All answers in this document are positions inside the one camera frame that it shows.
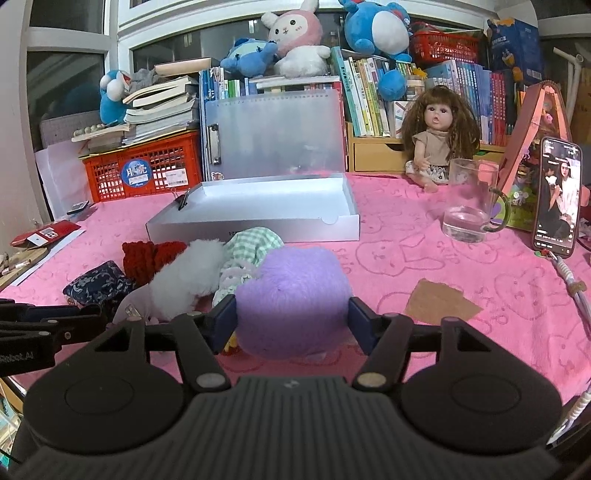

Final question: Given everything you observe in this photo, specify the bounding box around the white fluffy plush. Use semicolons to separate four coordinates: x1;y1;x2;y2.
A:
149;240;224;320

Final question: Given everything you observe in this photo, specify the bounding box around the dark blue patterned cloth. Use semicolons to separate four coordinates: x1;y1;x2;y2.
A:
62;260;134;306

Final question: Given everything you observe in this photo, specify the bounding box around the purple fluffy plush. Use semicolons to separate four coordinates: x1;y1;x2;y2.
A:
235;246;353;360

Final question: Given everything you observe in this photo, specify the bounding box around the red knitted bow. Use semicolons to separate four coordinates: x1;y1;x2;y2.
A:
122;241;187;287

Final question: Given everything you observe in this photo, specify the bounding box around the green checkered doll dress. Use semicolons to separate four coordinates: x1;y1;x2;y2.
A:
212;227;283;306

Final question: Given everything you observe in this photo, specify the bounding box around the brown cardboard piece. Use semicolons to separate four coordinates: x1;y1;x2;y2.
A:
404;279;482;326

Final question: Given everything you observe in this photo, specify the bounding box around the red booklet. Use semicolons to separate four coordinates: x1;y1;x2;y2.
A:
10;220;80;248

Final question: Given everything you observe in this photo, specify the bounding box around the black binder clip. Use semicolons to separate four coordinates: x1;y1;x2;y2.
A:
174;188;191;211

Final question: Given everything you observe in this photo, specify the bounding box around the silver shallow cardboard box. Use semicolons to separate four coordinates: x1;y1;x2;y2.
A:
146;174;361;243

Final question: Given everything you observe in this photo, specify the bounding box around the clear glass mug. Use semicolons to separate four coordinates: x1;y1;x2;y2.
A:
442;159;511;243

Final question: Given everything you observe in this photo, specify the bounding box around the red plastic crate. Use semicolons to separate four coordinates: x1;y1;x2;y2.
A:
82;130;201;202

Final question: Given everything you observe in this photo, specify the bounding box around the wooden drawer organizer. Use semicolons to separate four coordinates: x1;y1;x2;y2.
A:
345;121;506;174

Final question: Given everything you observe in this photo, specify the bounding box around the smartphone with lit screen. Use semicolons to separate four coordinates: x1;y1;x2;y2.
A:
532;137;582;258

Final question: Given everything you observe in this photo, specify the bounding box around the brown haired baby doll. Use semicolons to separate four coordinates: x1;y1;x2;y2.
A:
402;85;481;193

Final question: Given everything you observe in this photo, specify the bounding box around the translucent clipboard case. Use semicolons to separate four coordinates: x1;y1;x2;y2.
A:
201;89;346;181

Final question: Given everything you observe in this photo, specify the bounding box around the stack of books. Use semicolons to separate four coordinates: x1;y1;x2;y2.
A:
71;58;212;153

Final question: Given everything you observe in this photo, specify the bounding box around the row of upright books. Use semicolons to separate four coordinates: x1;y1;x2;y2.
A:
198;47;507;145

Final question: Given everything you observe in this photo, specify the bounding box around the blue white cat plush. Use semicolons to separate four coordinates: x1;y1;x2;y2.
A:
99;70;131;126

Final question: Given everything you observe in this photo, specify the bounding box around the pink toy house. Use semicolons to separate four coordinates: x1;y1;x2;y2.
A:
494;80;571;232

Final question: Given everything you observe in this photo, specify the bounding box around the small blue plush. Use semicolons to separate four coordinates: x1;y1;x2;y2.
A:
221;38;279;78

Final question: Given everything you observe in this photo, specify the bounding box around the red basket on books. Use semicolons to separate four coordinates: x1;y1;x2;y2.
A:
410;22;479;67

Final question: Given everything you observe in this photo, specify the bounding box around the large blue white plush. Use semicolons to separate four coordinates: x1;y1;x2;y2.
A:
339;1;412;102

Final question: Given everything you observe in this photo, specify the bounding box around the pink white bunny plush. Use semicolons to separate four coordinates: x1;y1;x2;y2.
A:
260;0;331;78

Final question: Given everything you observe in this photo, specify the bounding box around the blue cardboard box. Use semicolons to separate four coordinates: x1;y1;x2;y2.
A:
487;18;544;85

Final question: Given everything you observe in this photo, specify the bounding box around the white charging cable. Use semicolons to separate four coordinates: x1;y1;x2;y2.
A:
544;249;591;444

